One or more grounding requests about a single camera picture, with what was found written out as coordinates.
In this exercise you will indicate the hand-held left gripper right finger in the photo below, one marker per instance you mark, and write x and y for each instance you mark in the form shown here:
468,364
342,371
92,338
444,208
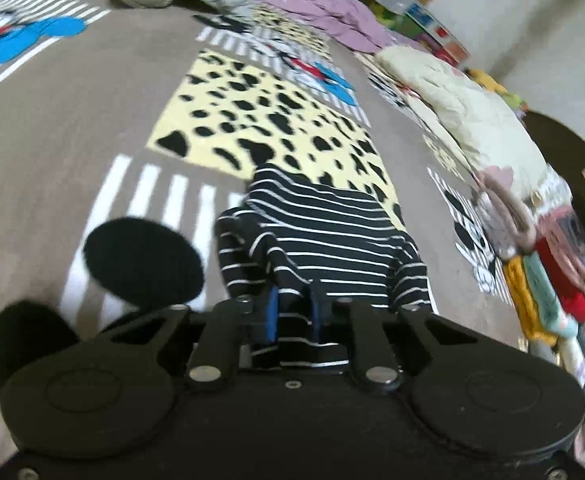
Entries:
317,312

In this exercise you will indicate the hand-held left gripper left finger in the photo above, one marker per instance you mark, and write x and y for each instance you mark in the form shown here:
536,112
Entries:
272,315

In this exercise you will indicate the black white striped shirt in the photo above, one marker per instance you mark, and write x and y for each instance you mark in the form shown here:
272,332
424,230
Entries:
332,230

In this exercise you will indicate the stack of folded clothes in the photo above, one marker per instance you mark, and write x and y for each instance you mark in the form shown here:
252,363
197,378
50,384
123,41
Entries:
552,280

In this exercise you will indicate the pale pink fluffy garment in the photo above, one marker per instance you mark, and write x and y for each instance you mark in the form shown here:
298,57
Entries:
505,210

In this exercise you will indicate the printed cartoon blanket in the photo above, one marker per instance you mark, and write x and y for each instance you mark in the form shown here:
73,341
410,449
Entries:
112,125

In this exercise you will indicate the cream duvet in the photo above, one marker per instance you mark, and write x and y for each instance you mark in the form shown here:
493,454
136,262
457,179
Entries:
467,105

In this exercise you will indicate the grey folded cloth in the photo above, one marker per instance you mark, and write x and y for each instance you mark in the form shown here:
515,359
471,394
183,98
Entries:
575,360

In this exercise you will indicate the yellow plush toy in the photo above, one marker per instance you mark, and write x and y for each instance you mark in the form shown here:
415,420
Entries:
485,80

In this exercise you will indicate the green plush toy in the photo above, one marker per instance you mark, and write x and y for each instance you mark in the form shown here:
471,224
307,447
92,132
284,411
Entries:
515,101

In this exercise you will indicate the purple duvet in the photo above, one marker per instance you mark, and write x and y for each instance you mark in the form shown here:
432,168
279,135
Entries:
332,15

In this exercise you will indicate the dark wooden headboard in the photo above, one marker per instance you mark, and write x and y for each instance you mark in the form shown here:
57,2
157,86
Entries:
567,150

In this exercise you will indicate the colourful picture panels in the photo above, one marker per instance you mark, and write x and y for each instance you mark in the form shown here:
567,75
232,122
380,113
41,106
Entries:
432,35

